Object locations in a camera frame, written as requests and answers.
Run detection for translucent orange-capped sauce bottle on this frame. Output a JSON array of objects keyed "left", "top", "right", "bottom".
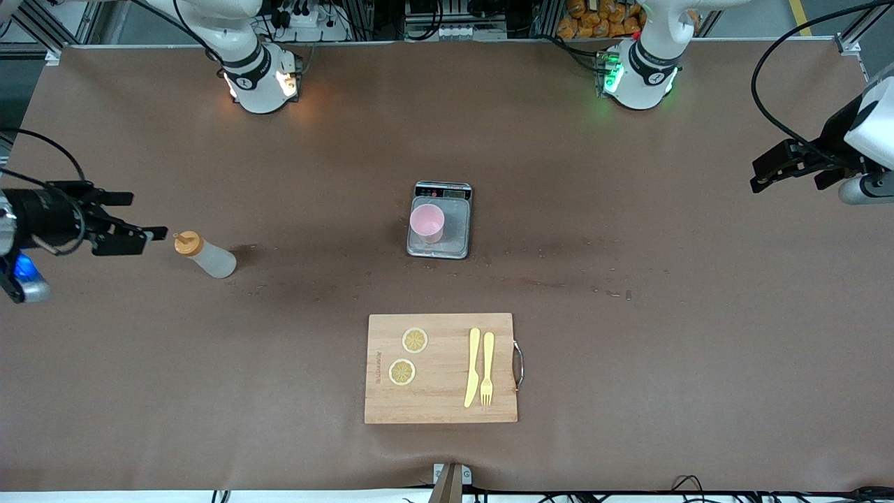
[{"left": 173, "top": 231, "right": 237, "bottom": 279}]

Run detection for pink plastic cup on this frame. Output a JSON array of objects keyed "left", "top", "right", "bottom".
[{"left": 410, "top": 204, "right": 446, "bottom": 245}]

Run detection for orange packaged snacks pile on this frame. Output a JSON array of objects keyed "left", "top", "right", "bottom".
[{"left": 557, "top": 0, "right": 647, "bottom": 40}]

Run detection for white power strip black plugs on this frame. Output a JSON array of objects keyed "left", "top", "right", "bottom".
[{"left": 269, "top": 0, "right": 350, "bottom": 43}]

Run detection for grey digital kitchen scale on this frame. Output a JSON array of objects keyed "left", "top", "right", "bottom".
[{"left": 406, "top": 182, "right": 474, "bottom": 260}]

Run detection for yellow plastic fork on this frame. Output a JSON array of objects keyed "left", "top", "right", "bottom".
[{"left": 480, "top": 332, "right": 495, "bottom": 407}]

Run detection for yellow plastic knife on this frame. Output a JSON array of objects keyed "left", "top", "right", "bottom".
[{"left": 464, "top": 327, "right": 482, "bottom": 409}]

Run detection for white socket strip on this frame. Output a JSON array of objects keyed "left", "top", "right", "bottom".
[{"left": 405, "top": 20, "right": 507, "bottom": 41}]

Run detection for wooden cutting board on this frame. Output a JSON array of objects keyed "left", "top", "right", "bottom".
[{"left": 364, "top": 313, "right": 525, "bottom": 425}]

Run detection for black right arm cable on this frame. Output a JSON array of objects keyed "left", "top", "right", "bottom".
[{"left": 0, "top": 129, "right": 86, "bottom": 256}]

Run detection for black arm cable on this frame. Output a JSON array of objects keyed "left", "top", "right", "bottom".
[
  {"left": 752, "top": 0, "right": 894, "bottom": 149},
  {"left": 0, "top": 129, "right": 86, "bottom": 256}
]

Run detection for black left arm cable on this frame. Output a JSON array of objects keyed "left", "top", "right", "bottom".
[{"left": 752, "top": 0, "right": 894, "bottom": 149}]

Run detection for aluminium frame post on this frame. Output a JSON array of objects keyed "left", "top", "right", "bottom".
[
  {"left": 0, "top": 0, "right": 105, "bottom": 65},
  {"left": 835, "top": 0, "right": 894, "bottom": 54}
]

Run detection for black cables along table edge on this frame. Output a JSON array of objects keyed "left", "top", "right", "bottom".
[{"left": 670, "top": 475, "right": 894, "bottom": 503}]

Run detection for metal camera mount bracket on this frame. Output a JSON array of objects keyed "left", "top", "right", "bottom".
[{"left": 428, "top": 462, "right": 473, "bottom": 503}]

